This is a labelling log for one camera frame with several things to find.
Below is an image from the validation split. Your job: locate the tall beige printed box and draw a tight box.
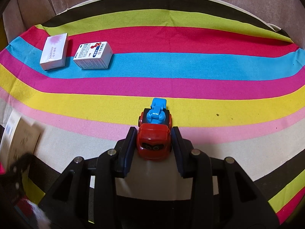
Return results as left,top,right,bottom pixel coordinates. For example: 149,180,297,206
1,110,44,172

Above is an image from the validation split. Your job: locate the red blue toy car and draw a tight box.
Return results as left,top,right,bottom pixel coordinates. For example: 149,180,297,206
136,98,172,161

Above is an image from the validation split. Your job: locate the white pink-stained box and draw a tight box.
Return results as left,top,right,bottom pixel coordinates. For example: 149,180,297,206
40,33,68,71

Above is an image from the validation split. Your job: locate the white red-blue medicine box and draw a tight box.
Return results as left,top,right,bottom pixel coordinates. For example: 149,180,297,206
73,41,113,70

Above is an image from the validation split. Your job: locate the colourful striped cloth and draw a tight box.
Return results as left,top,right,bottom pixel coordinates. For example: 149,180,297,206
1,0,304,223

